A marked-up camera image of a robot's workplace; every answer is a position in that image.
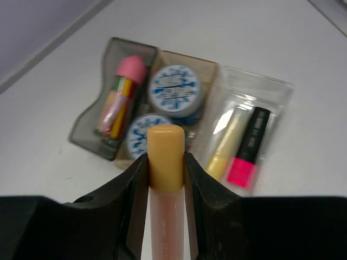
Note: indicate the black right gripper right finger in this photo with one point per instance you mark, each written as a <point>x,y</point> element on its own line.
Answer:
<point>224,225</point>

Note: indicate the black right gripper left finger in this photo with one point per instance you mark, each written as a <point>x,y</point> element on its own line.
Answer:
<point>107,223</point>

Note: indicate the black pink highlighter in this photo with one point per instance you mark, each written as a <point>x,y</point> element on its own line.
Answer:
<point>242,170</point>

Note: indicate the yellow highlighter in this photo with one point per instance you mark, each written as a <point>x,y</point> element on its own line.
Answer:
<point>227,143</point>

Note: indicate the blue lidded round jar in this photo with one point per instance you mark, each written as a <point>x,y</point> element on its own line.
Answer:
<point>136,136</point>

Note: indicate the orange highlighter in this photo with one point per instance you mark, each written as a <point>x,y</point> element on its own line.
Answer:
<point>169,226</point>

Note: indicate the pink capped eraser bottle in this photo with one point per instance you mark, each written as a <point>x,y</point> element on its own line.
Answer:
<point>129,75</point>

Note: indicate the clear plastic bin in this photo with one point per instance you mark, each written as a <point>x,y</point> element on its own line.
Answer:
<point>238,88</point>

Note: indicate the smoky grey plastic bin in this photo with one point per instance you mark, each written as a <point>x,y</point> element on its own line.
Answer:
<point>83,132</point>

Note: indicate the amber plastic bin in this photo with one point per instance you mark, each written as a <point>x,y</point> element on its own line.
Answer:
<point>206,70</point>

